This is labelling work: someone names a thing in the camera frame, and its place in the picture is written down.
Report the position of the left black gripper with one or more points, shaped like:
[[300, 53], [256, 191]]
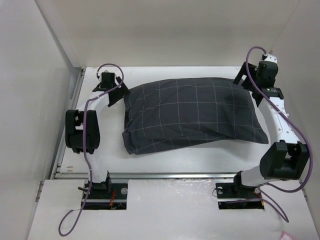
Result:
[[122, 92]]

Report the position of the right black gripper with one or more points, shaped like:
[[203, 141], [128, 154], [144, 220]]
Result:
[[239, 76]]

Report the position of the dark grey checked pillowcase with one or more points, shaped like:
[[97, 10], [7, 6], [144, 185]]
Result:
[[172, 114]]

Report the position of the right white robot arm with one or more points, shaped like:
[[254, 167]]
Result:
[[287, 156]]

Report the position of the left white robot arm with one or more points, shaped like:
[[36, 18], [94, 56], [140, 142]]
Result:
[[82, 131]]

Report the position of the pink object in corner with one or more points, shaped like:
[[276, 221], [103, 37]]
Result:
[[286, 236]]

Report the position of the aluminium rail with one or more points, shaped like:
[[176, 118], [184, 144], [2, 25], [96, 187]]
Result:
[[150, 176]]

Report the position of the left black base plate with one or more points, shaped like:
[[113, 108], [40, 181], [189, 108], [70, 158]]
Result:
[[107, 197]]

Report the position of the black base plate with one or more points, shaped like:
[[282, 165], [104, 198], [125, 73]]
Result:
[[107, 197], [237, 198]]

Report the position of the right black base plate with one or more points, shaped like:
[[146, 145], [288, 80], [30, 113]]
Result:
[[237, 198]]

